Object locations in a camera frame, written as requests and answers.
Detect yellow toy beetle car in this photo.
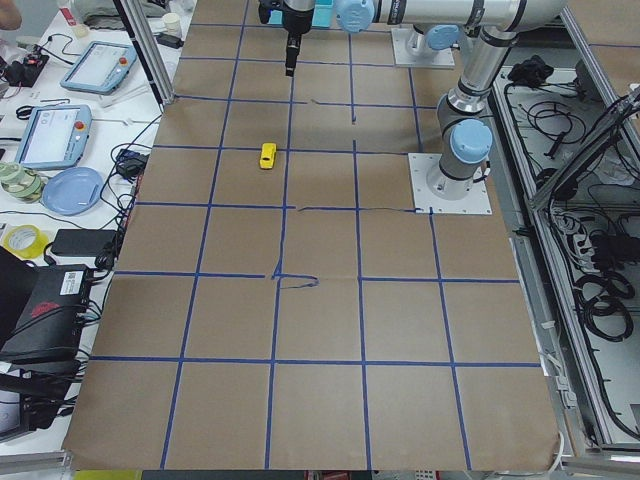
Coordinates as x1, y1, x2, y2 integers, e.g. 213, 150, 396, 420
259, 142, 277, 170

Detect white paper cup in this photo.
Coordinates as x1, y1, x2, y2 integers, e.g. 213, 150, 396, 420
162, 12, 182, 38

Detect near blue teach pendant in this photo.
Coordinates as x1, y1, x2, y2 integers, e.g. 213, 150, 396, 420
15, 105, 92, 170

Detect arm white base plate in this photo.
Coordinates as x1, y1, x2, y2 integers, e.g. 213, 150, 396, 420
391, 24, 460, 69
408, 153, 492, 215

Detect blue teach pendant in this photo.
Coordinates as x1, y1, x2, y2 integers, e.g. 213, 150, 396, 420
15, 105, 92, 170
60, 41, 138, 95

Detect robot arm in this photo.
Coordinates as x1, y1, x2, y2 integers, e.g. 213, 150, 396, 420
258, 1, 460, 77
334, 0, 567, 120

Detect black electronics box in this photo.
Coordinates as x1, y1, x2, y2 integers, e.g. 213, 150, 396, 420
1, 249, 91, 364

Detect brown paper table cover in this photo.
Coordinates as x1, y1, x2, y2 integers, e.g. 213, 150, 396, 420
64, 1, 558, 471

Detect yellow tape roll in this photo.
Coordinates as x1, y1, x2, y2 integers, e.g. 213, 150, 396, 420
2, 225, 49, 260

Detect black power adapter brick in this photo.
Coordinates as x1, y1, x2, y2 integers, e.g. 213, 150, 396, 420
50, 229, 116, 257

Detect green masking tape rolls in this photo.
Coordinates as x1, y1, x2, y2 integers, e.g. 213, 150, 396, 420
1, 162, 48, 203

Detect aluminium frame post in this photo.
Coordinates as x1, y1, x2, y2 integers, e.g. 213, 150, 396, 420
114, 0, 175, 106

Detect light blue plate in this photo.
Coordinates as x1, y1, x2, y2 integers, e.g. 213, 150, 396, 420
41, 167, 103, 216

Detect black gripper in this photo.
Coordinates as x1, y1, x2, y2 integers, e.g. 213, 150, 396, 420
258, 0, 315, 77

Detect far blue teach pendant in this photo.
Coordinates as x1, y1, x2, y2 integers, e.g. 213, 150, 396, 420
60, 41, 138, 95

